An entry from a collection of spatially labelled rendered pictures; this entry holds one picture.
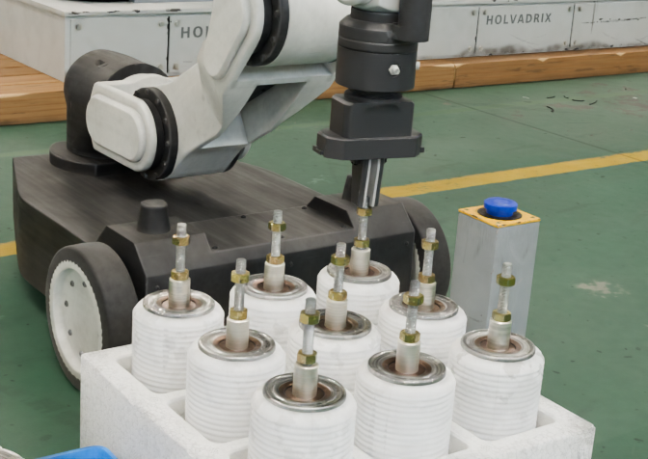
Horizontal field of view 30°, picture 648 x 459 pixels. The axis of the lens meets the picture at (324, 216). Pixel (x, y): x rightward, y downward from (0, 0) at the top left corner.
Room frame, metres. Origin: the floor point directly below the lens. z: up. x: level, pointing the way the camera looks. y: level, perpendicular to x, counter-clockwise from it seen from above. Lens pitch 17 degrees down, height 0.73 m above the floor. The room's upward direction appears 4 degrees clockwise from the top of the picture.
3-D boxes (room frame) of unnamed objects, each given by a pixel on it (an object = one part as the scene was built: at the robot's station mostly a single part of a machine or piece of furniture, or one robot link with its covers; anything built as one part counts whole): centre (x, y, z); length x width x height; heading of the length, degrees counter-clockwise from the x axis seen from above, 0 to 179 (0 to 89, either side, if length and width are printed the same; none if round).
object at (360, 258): (1.32, -0.05, 0.26); 0.02 x 0.02 x 0.03
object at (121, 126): (1.87, 0.25, 0.28); 0.21 x 0.20 x 0.13; 37
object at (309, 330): (0.99, 0.01, 0.30); 0.01 x 0.01 x 0.08
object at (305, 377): (0.99, 0.01, 0.26); 0.02 x 0.02 x 0.03
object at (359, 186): (1.32, -0.03, 0.36); 0.03 x 0.02 x 0.06; 25
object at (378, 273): (1.32, -0.05, 0.25); 0.08 x 0.08 x 0.01
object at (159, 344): (1.18, 0.15, 0.16); 0.10 x 0.10 x 0.18
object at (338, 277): (1.16, -0.02, 0.30); 0.01 x 0.01 x 0.08
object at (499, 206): (1.39, -0.21, 0.32); 0.04 x 0.04 x 0.02
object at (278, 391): (0.99, 0.01, 0.25); 0.08 x 0.08 x 0.01
